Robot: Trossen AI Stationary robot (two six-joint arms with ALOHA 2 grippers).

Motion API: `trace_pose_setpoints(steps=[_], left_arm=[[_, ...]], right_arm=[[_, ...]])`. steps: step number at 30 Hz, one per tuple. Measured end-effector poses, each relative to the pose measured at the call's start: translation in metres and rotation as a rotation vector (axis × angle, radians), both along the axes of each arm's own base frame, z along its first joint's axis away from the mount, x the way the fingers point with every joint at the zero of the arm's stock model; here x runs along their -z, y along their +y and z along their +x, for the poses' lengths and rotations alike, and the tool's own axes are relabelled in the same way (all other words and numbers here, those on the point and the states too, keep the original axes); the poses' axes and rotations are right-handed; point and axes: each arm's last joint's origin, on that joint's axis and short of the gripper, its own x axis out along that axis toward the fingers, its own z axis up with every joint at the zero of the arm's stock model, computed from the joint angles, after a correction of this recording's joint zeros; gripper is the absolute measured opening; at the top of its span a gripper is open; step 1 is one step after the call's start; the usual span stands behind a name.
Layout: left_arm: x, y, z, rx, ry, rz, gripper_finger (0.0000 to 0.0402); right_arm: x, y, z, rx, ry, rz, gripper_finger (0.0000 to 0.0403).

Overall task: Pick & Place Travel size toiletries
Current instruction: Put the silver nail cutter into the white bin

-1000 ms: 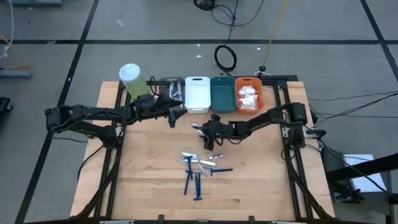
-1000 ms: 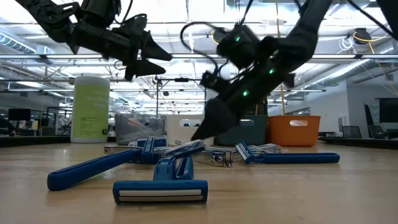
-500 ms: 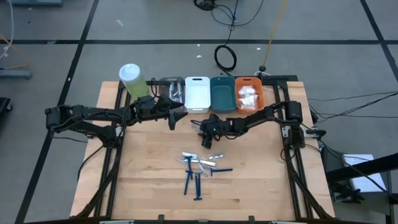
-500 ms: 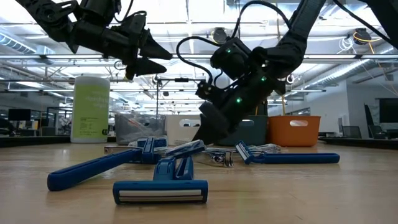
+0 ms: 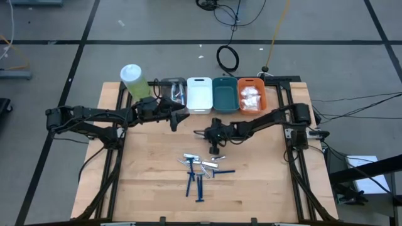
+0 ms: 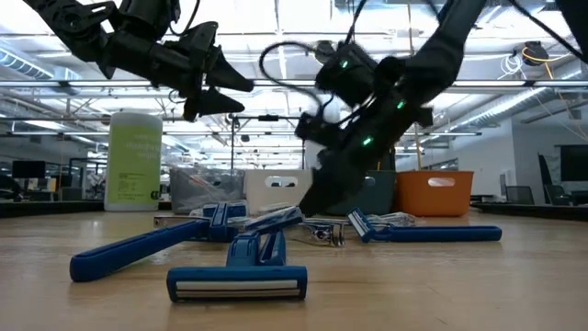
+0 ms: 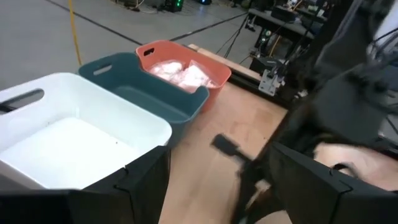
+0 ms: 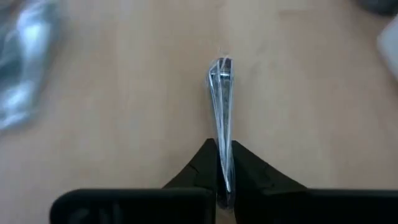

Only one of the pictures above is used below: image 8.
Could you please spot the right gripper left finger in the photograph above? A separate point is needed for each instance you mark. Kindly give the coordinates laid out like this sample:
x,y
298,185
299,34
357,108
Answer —
x,y
140,207

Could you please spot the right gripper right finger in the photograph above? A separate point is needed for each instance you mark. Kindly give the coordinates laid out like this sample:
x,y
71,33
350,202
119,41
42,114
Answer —
x,y
311,207

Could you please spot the metal nail clipper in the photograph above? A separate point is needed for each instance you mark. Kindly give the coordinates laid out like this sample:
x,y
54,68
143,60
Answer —
x,y
221,124

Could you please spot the light blue toothbrush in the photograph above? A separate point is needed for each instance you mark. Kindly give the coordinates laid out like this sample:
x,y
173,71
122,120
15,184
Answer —
x,y
25,62

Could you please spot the white plastic bin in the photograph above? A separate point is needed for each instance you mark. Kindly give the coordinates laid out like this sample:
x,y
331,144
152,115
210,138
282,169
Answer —
x,y
390,46

